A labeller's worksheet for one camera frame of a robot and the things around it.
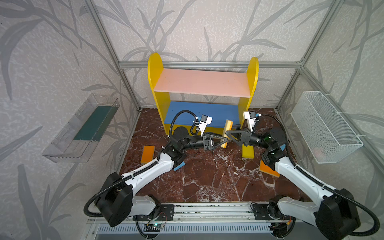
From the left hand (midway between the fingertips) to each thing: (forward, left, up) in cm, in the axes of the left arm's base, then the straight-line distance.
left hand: (226, 139), depth 61 cm
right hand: (+5, -1, +1) cm, 5 cm away
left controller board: (-28, +32, -34) cm, 55 cm away
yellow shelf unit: (+55, +10, -31) cm, 64 cm away
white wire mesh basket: (0, -42, +1) cm, 42 cm away
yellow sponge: (+9, -18, -29) cm, 35 cm away
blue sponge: (+3, +22, -35) cm, 41 cm away
